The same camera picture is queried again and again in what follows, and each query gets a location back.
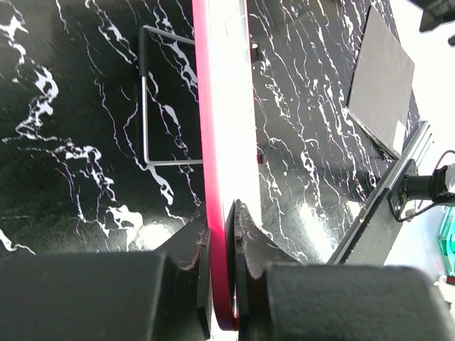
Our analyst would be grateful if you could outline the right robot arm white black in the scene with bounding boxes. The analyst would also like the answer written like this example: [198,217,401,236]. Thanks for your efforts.
[390,1,454,119]

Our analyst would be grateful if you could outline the black notebook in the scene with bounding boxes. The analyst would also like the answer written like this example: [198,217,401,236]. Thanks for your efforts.
[347,6,414,159]

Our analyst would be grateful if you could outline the pink framed whiteboard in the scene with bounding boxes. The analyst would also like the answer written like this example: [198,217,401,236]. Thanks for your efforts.
[192,1,262,330]

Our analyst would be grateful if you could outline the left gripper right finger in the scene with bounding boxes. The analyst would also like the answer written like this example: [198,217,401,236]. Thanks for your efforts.
[232,201,454,340]

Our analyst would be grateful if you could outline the metal whiteboard stand wire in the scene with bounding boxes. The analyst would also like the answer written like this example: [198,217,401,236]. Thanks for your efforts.
[138,24,204,167]

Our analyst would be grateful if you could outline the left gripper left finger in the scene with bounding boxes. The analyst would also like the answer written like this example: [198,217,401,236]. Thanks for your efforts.
[1,216,211,340]

